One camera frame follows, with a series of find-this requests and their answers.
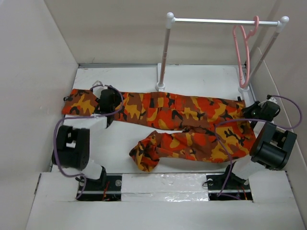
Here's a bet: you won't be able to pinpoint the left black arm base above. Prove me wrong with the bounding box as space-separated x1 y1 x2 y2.
76 166 122 202

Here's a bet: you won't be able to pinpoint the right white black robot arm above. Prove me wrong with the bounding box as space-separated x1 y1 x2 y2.
222 97 297 189

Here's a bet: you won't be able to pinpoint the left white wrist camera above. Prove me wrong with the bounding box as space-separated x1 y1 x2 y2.
91 80 105 92

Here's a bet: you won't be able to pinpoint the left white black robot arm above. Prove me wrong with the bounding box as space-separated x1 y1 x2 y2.
52 85 122 190

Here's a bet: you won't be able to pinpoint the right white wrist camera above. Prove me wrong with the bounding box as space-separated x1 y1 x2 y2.
265 94 280 110

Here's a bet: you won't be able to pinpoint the white metal clothes rack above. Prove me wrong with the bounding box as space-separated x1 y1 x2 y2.
155 12 289 102

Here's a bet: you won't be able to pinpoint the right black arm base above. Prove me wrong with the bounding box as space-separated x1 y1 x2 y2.
202 165 253 201

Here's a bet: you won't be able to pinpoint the pink plastic clothes hanger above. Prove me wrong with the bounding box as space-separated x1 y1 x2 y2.
232 16 260 89

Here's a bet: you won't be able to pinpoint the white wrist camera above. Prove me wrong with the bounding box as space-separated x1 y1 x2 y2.
265 94 280 110
91 80 105 92

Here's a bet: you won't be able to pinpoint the orange camouflage trousers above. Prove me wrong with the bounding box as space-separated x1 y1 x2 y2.
61 88 256 173

